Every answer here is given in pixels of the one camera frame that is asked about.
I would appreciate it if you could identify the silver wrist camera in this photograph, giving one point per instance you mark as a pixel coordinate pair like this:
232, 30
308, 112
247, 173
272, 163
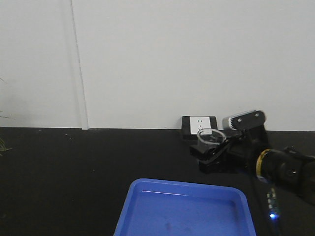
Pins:
244, 121

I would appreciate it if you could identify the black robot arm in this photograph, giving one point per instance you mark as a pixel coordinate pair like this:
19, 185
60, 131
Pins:
287, 169

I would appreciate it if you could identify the white wall power socket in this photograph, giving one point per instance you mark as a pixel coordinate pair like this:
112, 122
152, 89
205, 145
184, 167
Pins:
190, 125

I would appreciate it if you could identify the blue plastic tray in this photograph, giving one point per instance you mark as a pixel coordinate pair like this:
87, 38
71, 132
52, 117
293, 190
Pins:
171, 208

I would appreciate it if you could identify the green plant leaves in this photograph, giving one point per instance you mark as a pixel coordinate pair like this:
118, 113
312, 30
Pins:
3, 147

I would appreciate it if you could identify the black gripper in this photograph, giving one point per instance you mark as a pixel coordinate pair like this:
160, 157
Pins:
241, 156

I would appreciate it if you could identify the clear glass beaker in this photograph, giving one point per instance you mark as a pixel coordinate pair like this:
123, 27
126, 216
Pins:
208, 138

